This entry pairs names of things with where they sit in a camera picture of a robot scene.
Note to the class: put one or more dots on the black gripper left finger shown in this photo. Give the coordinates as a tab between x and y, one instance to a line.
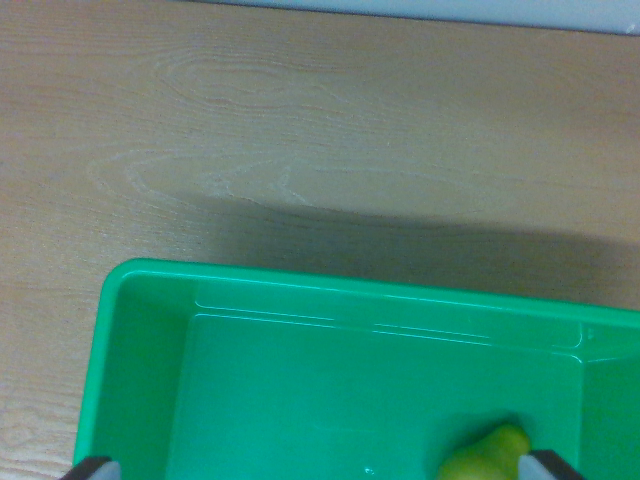
95	469

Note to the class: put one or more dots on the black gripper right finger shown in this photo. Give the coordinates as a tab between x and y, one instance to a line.
542	466

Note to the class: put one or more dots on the yellow-green toy pear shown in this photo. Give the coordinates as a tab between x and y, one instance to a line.
487	457

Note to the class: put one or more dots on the green plastic tray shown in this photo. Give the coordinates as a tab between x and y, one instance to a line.
325	380

